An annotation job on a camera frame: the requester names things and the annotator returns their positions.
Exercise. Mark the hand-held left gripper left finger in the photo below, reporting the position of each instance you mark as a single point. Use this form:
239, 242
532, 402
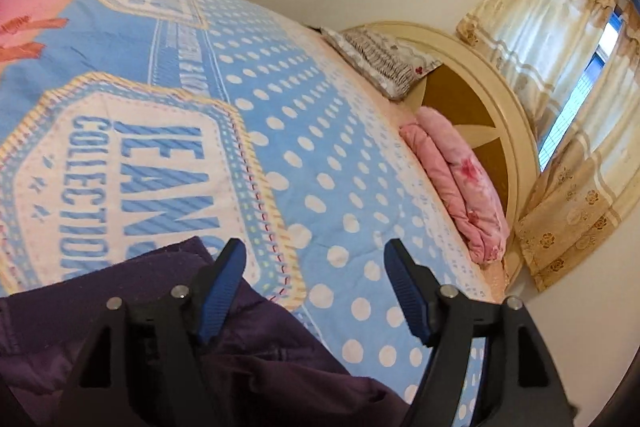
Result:
220, 297

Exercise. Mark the tan floral curtain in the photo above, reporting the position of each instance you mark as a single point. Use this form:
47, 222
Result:
565, 207

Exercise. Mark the blue printed blanket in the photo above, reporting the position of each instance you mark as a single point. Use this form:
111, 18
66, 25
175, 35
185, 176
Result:
300, 157

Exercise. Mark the purple jacket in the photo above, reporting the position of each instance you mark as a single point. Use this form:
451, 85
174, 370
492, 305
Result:
280, 377

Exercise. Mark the cream round headboard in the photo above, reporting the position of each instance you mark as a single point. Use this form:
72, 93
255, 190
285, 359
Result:
465, 97

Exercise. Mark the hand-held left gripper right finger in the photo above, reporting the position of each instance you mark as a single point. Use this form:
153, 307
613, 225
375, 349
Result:
407, 297

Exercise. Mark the grey patterned pillow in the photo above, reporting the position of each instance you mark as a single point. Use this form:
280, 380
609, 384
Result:
380, 57

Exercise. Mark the pink floral folded quilt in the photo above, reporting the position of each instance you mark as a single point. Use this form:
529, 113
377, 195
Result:
460, 177

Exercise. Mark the window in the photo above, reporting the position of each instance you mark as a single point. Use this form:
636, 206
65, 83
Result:
595, 67

